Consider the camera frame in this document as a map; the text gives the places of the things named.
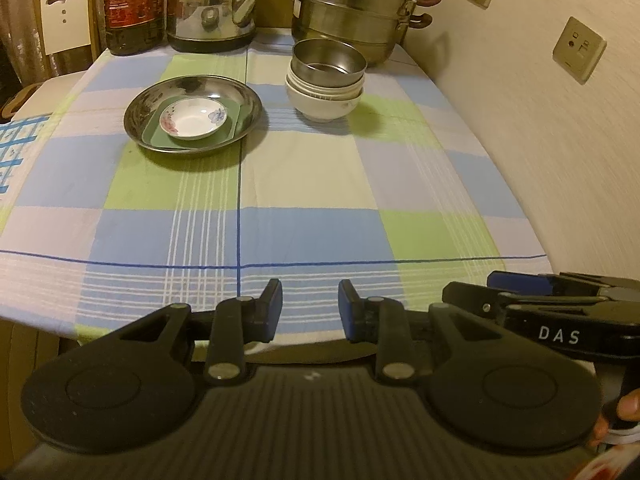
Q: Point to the stainless steel kettle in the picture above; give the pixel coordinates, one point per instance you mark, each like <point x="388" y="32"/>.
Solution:
<point x="210" y="5"/>

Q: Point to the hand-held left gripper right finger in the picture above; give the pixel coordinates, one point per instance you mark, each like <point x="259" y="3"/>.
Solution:
<point x="345" y="310"/>

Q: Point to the stainless steel bowl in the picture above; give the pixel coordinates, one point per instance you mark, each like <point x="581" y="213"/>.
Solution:
<point x="327" y="60"/>

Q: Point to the blue white checked cloth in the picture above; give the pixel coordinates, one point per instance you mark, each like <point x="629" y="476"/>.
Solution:
<point x="15" y="150"/>

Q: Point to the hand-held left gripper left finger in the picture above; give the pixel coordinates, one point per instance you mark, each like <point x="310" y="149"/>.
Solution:
<point x="274" y="305"/>

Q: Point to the wall power socket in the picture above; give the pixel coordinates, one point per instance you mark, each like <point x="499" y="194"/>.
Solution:
<point x="579" y="50"/>

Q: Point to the stainless steel steamer pot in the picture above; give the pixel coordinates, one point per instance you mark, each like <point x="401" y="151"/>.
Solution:
<point x="350" y="5"/>

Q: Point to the person's right hand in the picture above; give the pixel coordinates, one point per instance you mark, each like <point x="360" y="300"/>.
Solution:
<point x="629" y="405"/>

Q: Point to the checkered blue green tablecloth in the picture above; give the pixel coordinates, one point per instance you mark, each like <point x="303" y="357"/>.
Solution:
<point x="300" y="185"/>

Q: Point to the small floral white dish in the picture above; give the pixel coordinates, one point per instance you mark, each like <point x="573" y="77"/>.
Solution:
<point x="192" y="120"/>

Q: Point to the large oil bottle red label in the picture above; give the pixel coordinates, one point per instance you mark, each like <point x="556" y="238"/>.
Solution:
<point x="132" y="5"/>

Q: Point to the large steel basin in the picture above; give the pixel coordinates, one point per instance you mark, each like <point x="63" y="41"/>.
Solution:
<point x="145" y="115"/>

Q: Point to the green square plate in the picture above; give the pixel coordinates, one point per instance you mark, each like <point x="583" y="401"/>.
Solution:
<point x="232" y="120"/>

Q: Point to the white ceramic bowl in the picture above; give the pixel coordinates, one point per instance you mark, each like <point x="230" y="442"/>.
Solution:
<point x="322" y="107"/>

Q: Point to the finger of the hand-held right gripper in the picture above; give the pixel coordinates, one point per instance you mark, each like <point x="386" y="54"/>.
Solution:
<point x="472" y="297"/>
<point x="520" y="282"/>

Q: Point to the white wooden chair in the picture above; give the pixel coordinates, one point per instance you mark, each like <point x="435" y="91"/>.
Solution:
<point x="20" y="15"/>
<point x="65" y="15"/>

